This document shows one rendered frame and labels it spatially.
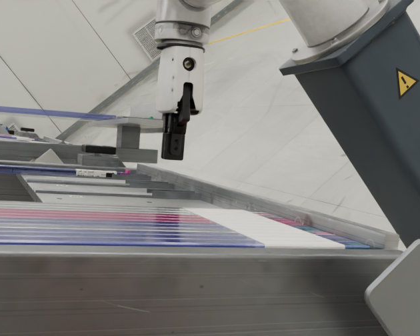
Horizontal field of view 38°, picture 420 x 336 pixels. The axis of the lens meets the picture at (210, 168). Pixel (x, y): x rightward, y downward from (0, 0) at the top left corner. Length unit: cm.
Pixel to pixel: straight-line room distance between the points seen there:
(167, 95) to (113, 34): 775
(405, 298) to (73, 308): 18
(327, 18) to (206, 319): 77
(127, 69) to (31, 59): 127
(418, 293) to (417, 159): 75
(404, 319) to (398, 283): 2
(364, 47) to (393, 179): 25
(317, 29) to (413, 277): 75
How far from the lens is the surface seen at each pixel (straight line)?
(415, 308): 37
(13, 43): 847
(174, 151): 94
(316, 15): 105
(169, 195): 72
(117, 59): 864
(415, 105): 110
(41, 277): 32
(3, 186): 100
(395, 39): 108
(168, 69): 93
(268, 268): 36
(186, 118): 91
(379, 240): 43
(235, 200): 64
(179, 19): 93
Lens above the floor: 95
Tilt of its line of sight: 17 degrees down
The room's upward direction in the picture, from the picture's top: 36 degrees counter-clockwise
